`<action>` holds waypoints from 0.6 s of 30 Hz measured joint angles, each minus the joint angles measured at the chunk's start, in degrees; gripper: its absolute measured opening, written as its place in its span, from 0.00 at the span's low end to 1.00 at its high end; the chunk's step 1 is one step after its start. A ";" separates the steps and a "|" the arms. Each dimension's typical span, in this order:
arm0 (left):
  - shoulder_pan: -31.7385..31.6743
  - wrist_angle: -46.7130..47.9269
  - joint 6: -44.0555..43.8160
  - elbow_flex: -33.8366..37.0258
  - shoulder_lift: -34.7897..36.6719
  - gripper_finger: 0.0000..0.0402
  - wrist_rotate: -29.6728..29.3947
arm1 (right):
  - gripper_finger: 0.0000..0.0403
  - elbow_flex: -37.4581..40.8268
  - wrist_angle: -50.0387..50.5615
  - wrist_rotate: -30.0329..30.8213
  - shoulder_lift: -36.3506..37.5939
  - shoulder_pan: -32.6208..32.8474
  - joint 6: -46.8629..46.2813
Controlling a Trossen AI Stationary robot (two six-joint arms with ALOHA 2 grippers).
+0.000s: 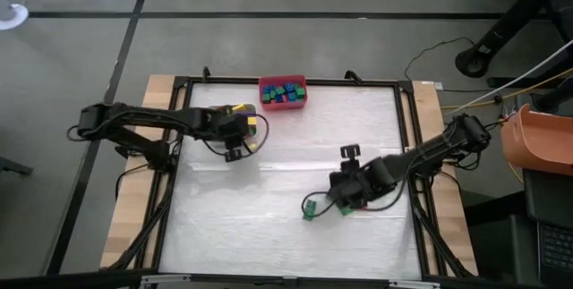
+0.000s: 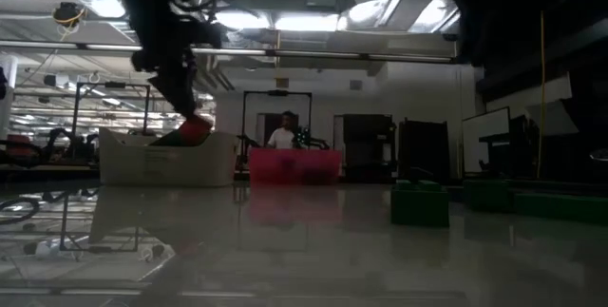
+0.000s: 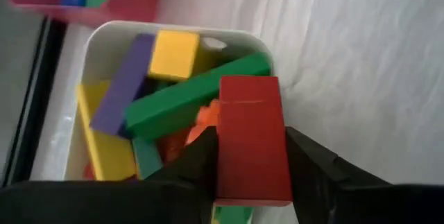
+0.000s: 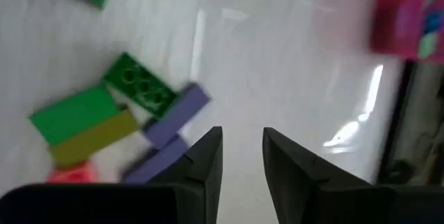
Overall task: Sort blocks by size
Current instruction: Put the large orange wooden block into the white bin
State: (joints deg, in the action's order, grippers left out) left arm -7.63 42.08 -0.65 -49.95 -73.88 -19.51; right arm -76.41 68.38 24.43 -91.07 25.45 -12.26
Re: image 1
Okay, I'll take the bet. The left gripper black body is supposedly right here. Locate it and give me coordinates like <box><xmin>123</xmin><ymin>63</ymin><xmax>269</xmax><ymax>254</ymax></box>
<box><xmin>195</xmin><ymin>104</ymin><xmax>252</xmax><ymax>148</ymax></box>

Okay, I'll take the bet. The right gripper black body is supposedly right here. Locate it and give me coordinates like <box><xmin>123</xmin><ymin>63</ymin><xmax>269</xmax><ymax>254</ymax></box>
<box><xmin>328</xmin><ymin>157</ymin><xmax>396</xmax><ymax>210</ymax></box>

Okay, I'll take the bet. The pink plastic bin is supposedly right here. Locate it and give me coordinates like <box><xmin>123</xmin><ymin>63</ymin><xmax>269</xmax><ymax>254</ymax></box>
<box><xmin>258</xmin><ymin>74</ymin><xmax>309</xmax><ymax>112</ymax></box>

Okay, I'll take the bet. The black cabinet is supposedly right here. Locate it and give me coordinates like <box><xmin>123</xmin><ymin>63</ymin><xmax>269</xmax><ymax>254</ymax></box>
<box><xmin>460</xmin><ymin>167</ymin><xmax>573</xmax><ymax>289</ymax></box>

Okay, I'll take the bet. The orange plastic tub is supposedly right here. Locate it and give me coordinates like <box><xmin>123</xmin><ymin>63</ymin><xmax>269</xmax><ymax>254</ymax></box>
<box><xmin>500</xmin><ymin>103</ymin><xmax>573</xmax><ymax>178</ymax></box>

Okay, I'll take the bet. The black laptop keyboard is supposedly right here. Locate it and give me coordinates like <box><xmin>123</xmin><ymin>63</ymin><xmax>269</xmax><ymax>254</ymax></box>
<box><xmin>536</xmin><ymin>221</ymin><xmax>573</xmax><ymax>288</ymax></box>

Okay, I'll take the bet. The black desk stand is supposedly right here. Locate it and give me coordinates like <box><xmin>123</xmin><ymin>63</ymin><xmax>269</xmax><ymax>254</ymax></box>
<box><xmin>453</xmin><ymin>0</ymin><xmax>573</xmax><ymax>80</ymax></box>

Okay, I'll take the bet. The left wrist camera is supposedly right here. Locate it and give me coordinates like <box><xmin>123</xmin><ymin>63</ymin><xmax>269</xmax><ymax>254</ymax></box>
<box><xmin>223</xmin><ymin>147</ymin><xmax>245</xmax><ymax>163</ymax></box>

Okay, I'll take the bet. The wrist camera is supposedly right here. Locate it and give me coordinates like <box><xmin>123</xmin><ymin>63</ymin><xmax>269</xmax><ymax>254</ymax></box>
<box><xmin>223</xmin><ymin>147</ymin><xmax>245</xmax><ymax>163</ymax></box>
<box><xmin>339</xmin><ymin>143</ymin><xmax>363</xmax><ymax>172</ymax></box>

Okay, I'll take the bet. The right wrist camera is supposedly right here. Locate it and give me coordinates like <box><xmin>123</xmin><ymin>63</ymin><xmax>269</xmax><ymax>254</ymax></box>
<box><xmin>339</xmin><ymin>143</ymin><xmax>363</xmax><ymax>172</ymax></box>

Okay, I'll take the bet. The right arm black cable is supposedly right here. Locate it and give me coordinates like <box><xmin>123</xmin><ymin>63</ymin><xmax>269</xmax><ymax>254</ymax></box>
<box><xmin>300</xmin><ymin>176</ymin><xmax>406</xmax><ymax>218</ymax></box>

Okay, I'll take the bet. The black aluminium table frame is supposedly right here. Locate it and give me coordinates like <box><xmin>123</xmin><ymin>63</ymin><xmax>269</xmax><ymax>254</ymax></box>
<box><xmin>101</xmin><ymin>65</ymin><xmax>479</xmax><ymax>284</ymax></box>

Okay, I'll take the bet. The black floor cable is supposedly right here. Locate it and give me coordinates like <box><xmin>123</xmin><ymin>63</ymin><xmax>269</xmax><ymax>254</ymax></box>
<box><xmin>404</xmin><ymin>36</ymin><xmax>476</xmax><ymax>83</ymax></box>

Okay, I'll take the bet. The black cable bundle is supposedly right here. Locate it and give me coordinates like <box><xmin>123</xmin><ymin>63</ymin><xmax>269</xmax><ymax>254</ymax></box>
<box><xmin>465</xmin><ymin>116</ymin><xmax>509</xmax><ymax>174</ymax></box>

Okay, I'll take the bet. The white floor cable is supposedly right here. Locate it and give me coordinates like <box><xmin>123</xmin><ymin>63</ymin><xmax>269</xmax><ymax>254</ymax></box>
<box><xmin>441</xmin><ymin>38</ymin><xmax>573</xmax><ymax>118</ymax></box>

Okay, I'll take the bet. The yellow floor cable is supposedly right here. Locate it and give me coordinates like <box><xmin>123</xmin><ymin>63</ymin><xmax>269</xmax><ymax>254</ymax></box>
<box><xmin>440</xmin><ymin>67</ymin><xmax>573</xmax><ymax>111</ymax></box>

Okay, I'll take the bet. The black floor bracket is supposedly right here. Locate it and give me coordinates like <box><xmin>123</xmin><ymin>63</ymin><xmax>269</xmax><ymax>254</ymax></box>
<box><xmin>0</xmin><ymin>156</ymin><xmax>35</xmax><ymax>178</ymax></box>

